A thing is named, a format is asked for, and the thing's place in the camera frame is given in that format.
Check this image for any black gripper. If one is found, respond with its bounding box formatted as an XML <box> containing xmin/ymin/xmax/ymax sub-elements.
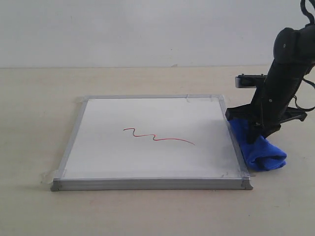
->
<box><xmin>225</xmin><ymin>60</ymin><xmax>312</xmax><ymax>144</ymax></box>

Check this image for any blue cloth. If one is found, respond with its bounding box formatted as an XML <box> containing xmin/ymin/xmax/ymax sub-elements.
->
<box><xmin>229</xmin><ymin>118</ymin><xmax>287</xmax><ymax>172</ymax></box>

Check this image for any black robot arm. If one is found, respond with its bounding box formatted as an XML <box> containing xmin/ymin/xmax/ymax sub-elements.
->
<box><xmin>225</xmin><ymin>24</ymin><xmax>315</xmax><ymax>144</ymax></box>

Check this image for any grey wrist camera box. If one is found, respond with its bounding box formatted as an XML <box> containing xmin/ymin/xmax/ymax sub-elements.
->
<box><xmin>235</xmin><ymin>74</ymin><xmax>267</xmax><ymax>89</ymax></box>

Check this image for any white board with aluminium frame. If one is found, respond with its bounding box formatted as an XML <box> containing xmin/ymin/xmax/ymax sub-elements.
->
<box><xmin>51</xmin><ymin>94</ymin><xmax>252</xmax><ymax>191</ymax></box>

